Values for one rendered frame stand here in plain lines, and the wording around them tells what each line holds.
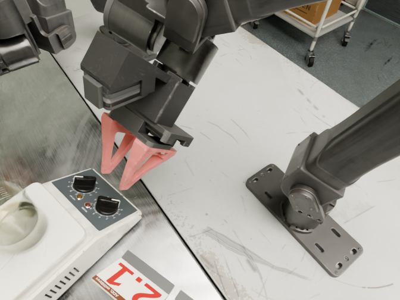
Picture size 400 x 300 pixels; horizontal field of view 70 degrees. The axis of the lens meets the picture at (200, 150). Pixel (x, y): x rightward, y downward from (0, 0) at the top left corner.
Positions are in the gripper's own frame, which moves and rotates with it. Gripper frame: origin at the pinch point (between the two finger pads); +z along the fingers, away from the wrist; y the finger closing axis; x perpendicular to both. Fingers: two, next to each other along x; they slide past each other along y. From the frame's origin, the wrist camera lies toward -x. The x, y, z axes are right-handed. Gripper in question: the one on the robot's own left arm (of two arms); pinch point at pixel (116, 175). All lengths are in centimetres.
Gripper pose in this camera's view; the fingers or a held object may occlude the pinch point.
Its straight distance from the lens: 37.7
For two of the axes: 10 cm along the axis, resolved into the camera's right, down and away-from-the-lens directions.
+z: -5.2, 8.4, 1.7
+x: 4.0, 0.7, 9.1
